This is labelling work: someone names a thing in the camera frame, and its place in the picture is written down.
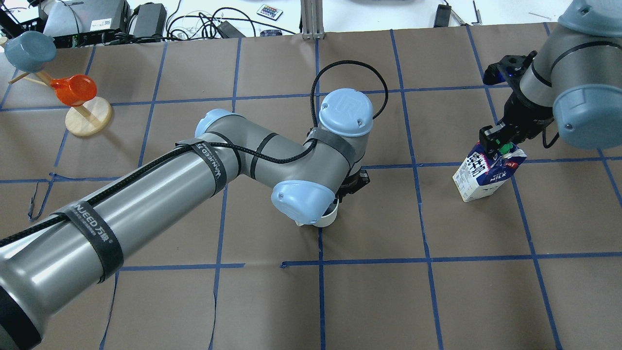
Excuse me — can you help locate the black power adapter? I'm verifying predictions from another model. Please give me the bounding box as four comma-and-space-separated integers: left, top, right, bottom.
129, 2, 167, 37

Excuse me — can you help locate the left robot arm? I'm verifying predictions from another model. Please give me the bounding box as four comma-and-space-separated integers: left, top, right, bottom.
1, 88, 376, 350

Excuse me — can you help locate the black computer box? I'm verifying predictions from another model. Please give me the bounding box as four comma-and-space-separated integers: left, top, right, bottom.
44, 0, 131, 48

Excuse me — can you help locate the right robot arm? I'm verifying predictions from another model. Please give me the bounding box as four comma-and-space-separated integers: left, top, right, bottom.
479, 0, 622, 158

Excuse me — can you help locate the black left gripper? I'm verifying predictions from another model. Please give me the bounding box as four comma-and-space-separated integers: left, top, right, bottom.
336, 169, 370, 202

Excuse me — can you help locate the orange mug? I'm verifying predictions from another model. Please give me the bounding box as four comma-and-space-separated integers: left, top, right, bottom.
50, 74, 98, 107

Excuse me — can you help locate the aluminium frame post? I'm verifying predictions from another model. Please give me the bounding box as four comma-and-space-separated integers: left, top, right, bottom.
300, 0, 325, 40

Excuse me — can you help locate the wooden mug tree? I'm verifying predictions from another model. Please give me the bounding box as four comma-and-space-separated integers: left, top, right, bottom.
7, 70, 113, 137

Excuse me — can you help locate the blue white milk carton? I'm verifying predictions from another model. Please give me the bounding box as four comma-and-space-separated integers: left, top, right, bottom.
452, 142, 527, 202

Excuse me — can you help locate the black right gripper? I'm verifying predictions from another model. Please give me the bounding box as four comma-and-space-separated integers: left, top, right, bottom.
479, 89, 554, 157

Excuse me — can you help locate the blue mug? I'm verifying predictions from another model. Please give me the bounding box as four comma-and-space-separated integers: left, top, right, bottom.
4, 31, 57, 73

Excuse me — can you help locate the white ribbed mug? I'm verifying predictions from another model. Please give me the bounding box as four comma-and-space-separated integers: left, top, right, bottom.
294, 199, 339, 228

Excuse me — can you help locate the small remote control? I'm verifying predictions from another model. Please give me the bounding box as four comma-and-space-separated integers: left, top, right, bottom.
256, 4, 284, 21

